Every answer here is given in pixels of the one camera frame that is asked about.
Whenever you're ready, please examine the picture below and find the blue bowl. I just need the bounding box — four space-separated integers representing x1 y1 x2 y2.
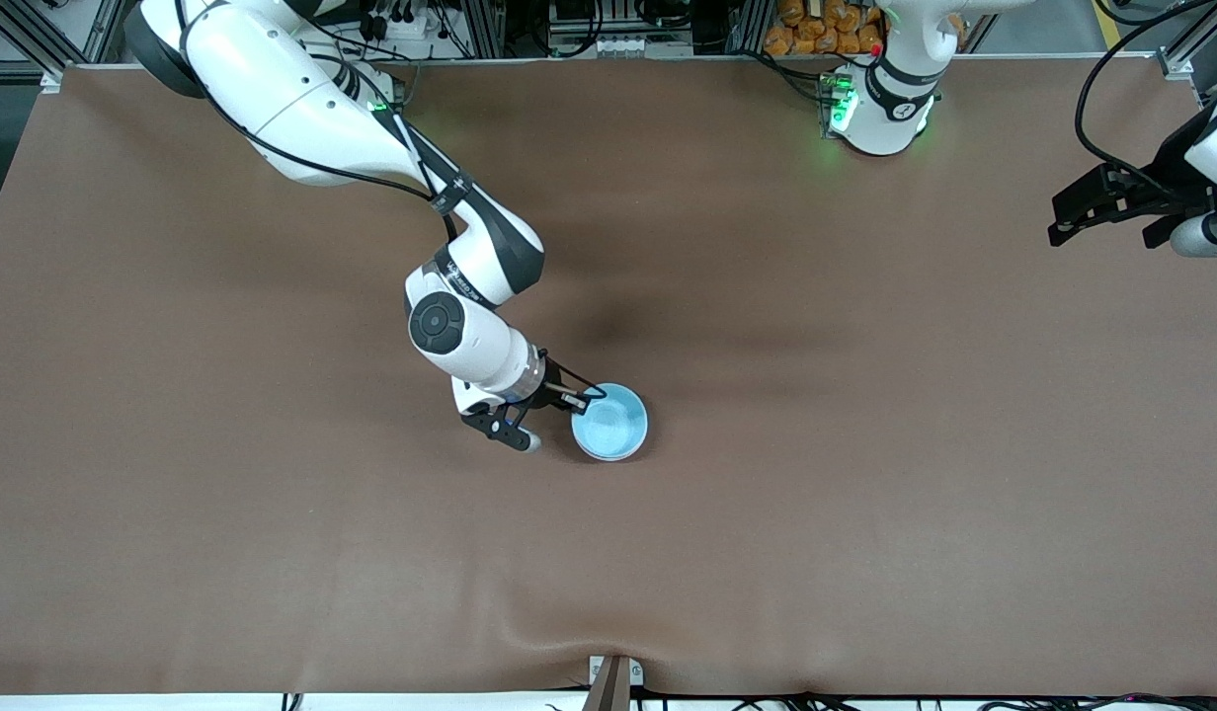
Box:
571 383 649 458

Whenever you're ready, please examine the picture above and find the orange toy food pile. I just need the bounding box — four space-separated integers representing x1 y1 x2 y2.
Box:
764 0 886 57

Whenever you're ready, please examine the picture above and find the grey electronics box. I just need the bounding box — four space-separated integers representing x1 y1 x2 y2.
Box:
547 0 696 58

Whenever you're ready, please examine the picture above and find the white power strip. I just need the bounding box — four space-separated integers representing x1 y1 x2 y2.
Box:
357 0 446 45

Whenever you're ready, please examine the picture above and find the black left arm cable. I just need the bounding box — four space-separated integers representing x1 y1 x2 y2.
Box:
1075 0 1212 198

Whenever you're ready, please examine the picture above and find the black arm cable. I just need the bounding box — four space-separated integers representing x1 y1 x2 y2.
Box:
1075 0 1212 198
172 0 605 398

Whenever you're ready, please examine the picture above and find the aluminium corner frame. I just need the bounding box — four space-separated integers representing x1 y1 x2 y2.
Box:
1157 0 1217 95

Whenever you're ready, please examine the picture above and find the metal table edge bracket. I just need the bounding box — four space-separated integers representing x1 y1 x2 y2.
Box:
587 654 645 711

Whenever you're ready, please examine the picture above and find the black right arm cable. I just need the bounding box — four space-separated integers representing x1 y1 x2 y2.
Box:
172 0 605 398

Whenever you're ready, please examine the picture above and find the aluminium frame post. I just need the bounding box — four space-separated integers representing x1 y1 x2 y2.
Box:
465 0 508 58
732 0 772 55

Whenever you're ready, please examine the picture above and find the aluminium frame strut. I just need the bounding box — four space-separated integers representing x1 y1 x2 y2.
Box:
0 0 125 75

